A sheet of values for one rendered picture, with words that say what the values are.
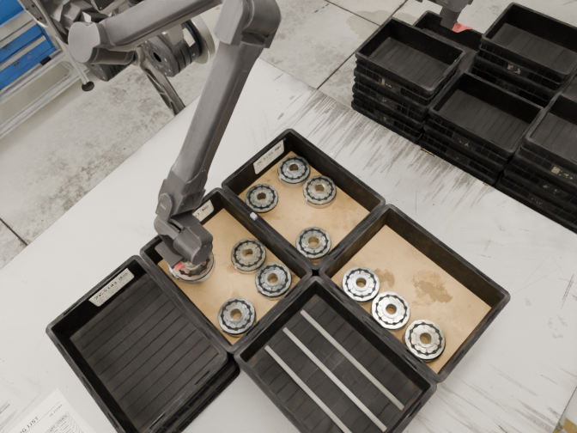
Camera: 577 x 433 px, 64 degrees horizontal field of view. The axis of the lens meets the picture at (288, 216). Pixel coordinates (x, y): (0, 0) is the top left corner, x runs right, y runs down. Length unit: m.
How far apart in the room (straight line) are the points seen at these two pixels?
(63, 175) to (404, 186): 1.93
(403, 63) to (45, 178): 2.00
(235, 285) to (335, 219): 0.36
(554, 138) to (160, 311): 1.68
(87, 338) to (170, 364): 0.25
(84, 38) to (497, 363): 1.31
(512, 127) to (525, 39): 0.46
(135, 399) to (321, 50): 2.38
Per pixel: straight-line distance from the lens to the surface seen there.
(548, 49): 2.57
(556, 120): 2.28
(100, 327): 1.42
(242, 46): 0.78
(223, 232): 1.41
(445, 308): 1.34
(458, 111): 2.32
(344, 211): 1.42
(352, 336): 1.28
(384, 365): 1.27
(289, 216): 1.41
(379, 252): 1.37
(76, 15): 1.09
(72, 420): 1.54
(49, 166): 2.95
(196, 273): 1.14
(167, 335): 1.34
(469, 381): 1.45
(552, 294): 1.61
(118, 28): 0.99
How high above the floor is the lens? 2.07
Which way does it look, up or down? 61 degrees down
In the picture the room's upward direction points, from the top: 7 degrees counter-clockwise
